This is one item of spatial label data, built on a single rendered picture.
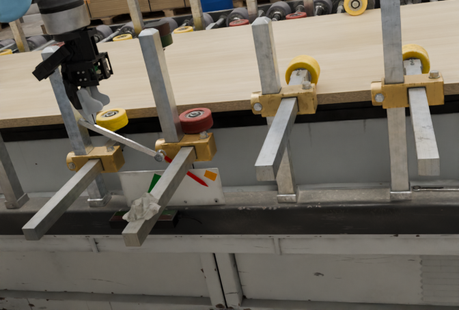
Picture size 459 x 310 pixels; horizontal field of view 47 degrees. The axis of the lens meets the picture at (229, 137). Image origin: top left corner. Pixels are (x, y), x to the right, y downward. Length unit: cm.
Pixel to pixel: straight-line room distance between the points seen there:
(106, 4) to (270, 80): 694
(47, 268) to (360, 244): 118
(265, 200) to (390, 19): 50
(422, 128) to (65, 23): 70
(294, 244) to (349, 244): 13
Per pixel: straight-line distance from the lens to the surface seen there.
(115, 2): 791
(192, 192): 128
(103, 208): 140
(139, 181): 132
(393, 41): 107
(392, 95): 110
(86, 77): 116
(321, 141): 140
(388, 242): 132
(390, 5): 105
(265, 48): 109
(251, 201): 126
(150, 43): 116
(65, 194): 121
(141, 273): 188
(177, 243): 143
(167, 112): 121
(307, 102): 111
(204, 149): 121
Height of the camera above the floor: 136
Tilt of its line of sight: 24 degrees down
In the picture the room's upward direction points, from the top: 11 degrees counter-clockwise
